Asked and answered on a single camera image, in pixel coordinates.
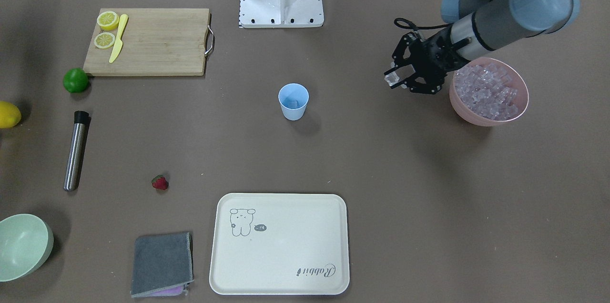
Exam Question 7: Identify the green lime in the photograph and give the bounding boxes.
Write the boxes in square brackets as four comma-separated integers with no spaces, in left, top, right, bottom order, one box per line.
[62,67,89,93]

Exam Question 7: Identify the clear ice cube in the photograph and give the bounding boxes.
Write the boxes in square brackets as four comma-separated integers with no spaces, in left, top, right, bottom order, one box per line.
[384,71,404,89]

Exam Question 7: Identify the grey folded cloth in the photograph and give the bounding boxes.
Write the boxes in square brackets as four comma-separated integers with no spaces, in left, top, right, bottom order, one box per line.
[130,232,193,299]

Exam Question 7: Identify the lemon slice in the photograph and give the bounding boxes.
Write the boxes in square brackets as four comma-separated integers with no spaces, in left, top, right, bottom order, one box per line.
[93,32,116,50]
[96,10,120,31]

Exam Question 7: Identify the steel muddler black tip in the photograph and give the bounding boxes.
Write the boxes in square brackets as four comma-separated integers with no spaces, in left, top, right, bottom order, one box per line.
[63,111,90,192]

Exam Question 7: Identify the wooden cutting board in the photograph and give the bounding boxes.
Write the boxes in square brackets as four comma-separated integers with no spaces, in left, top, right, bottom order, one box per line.
[83,8,214,77]

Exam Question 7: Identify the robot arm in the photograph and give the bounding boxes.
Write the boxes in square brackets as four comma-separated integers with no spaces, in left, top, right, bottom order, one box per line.
[384,0,581,94]

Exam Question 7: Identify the ice cube in cup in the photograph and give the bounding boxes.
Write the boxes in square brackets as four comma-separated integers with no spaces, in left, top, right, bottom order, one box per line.
[288,100,301,109]

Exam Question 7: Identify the pink bowl of ice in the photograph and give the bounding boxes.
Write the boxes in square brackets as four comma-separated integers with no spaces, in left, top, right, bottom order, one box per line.
[449,57,529,127]

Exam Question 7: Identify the yellow lemon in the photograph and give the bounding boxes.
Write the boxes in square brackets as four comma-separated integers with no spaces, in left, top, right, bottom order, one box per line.
[0,101,22,129]

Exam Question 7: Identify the yellow plastic knife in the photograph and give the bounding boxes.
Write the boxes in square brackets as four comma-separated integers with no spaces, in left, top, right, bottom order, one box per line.
[108,14,129,63]

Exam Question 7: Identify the red strawberry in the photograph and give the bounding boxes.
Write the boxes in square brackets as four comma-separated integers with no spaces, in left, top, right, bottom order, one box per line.
[151,174,169,192]

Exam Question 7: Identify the mint green bowl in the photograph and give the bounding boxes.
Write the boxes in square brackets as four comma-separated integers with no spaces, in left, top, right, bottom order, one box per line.
[0,213,54,282]

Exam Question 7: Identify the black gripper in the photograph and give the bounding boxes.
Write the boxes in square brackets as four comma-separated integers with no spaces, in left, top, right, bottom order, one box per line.
[384,31,470,95]

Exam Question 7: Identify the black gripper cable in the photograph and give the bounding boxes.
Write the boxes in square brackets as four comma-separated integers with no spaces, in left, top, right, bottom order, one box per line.
[394,17,451,33]

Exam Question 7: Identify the light blue cup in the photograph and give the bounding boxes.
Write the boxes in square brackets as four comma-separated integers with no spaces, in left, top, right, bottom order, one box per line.
[277,83,310,121]

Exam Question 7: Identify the cream rabbit tray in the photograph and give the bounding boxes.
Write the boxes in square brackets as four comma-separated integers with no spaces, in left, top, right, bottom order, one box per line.
[209,193,350,296]

